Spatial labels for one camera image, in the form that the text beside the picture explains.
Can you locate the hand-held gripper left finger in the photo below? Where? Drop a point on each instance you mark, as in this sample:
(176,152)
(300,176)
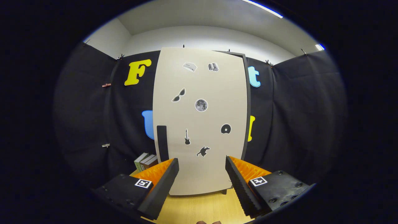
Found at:
(161,189)

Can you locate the black backdrop cloth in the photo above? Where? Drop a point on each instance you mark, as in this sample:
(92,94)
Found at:
(295,118)

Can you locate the long ceiling light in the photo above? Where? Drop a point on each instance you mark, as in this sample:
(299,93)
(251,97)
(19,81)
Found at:
(264,8)

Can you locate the green spine book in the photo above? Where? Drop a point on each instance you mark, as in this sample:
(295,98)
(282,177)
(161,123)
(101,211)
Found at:
(139,161)

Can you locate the small bright ceiling lamp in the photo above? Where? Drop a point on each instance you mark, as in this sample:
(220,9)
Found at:
(320,47)

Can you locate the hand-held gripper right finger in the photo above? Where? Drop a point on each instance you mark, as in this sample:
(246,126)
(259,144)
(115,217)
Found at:
(239,189)

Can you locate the dark grey cabinet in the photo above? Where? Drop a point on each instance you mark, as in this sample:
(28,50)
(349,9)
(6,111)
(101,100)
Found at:
(249,99)

